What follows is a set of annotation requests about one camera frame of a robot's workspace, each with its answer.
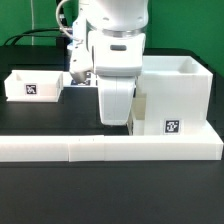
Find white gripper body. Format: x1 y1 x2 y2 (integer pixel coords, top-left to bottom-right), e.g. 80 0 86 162
88 31 146 126

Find white front drawer tray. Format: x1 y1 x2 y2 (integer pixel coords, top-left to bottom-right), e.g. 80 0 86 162
128 98 146 135

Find white drawer tray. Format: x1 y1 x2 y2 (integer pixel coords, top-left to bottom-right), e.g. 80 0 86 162
4 70 63 102
128 98 146 135

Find white drawer cabinet box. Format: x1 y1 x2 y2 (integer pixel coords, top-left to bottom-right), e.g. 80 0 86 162
135 56 213 135

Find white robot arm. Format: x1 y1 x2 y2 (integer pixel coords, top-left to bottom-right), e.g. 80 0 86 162
70 0 148 125

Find white rear drawer tray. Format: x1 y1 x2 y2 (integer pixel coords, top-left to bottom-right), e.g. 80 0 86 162
4 70 63 102

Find white marker sheet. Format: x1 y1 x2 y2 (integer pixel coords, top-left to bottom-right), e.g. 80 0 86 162
63 72 97 88

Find white L-shaped fence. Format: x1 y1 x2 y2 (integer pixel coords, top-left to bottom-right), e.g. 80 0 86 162
0 124 223 162

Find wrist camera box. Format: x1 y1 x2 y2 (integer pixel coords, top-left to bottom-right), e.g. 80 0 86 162
69 18 93 83

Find black cables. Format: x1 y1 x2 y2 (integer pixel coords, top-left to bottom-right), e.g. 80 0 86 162
2 0 79 46

